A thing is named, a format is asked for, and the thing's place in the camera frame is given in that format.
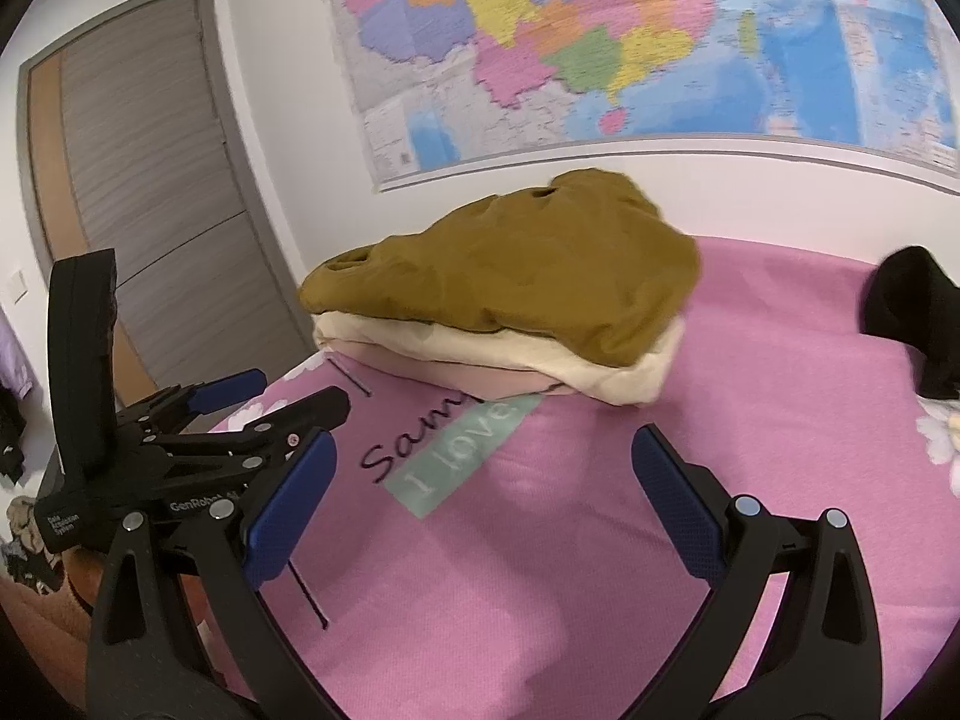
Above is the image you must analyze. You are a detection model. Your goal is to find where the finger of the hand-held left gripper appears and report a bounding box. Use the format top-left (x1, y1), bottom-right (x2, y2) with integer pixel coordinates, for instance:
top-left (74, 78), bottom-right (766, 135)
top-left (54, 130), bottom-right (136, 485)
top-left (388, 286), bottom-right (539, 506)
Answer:
top-left (142, 386), bottom-right (352, 477)
top-left (112, 369), bottom-right (269, 436)

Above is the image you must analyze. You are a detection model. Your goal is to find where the colourful wall map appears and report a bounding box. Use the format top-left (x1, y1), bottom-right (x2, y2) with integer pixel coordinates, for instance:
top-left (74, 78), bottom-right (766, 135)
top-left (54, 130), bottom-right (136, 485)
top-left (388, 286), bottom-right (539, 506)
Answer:
top-left (315, 0), bottom-right (960, 194)

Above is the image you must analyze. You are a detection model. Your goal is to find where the dark cloth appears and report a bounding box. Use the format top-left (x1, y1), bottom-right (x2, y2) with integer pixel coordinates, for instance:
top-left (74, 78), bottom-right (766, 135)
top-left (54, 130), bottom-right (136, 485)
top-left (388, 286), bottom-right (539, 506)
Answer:
top-left (0, 386), bottom-right (27, 485)

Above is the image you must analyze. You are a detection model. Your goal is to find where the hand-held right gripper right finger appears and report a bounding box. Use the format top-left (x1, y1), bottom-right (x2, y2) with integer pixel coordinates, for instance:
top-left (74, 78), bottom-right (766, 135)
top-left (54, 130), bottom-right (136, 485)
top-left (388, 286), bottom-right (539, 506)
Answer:
top-left (630, 422), bottom-right (884, 720)

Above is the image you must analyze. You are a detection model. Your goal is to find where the person's left forearm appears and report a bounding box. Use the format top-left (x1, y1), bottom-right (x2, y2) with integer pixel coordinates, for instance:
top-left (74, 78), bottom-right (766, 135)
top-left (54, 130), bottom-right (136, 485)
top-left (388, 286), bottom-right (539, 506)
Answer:
top-left (0, 547), bottom-right (98, 720)

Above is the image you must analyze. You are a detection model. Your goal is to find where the pale pink folded garment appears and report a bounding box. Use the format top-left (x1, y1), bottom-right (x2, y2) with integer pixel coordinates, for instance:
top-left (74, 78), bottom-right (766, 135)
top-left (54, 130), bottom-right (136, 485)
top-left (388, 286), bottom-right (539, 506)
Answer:
top-left (330, 341), bottom-right (578, 402)

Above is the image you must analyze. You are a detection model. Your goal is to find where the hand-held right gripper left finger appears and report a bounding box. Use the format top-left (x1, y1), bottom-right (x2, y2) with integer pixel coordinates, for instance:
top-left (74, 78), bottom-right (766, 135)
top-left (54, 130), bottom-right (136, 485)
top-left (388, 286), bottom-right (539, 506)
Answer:
top-left (84, 426), bottom-right (350, 720)

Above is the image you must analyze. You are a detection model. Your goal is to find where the olive brown jacket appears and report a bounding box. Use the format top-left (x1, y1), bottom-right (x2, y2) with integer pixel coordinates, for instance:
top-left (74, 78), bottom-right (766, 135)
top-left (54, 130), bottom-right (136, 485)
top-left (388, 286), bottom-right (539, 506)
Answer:
top-left (298, 169), bottom-right (704, 368)

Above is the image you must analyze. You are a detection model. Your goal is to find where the cream garment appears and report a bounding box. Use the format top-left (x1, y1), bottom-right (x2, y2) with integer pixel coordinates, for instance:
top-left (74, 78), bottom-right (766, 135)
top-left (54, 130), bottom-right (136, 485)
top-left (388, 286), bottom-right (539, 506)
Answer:
top-left (311, 311), bottom-right (687, 407)

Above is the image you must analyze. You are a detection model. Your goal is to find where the black garment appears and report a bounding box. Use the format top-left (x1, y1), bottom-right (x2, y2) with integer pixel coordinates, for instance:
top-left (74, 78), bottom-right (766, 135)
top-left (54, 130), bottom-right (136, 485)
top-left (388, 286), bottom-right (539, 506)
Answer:
top-left (859, 246), bottom-right (960, 400)

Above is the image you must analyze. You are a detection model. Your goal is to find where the purple cloth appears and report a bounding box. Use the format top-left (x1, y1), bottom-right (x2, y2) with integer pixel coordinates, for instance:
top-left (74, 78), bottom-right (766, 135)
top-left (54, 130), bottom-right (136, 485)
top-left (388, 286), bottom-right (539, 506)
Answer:
top-left (0, 315), bottom-right (35, 395)

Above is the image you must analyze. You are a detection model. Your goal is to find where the floral patterned cloth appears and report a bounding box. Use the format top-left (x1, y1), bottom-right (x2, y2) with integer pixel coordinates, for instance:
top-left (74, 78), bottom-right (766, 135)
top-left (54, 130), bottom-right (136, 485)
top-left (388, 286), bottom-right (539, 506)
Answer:
top-left (4, 495), bottom-right (61, 593)

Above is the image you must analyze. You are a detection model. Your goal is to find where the pink flower printed blanket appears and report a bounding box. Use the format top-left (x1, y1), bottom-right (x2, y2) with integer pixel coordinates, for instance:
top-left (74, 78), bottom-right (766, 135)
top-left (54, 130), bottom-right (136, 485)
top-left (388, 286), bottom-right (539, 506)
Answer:
top-left (202, 236), bottom-right (960, 720)

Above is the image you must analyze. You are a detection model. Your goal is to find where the grey wooden door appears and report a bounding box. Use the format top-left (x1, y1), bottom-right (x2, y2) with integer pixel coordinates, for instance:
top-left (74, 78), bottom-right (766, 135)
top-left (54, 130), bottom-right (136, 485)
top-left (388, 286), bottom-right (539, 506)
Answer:
top-left (16, 0), bottom-right (320, 391)

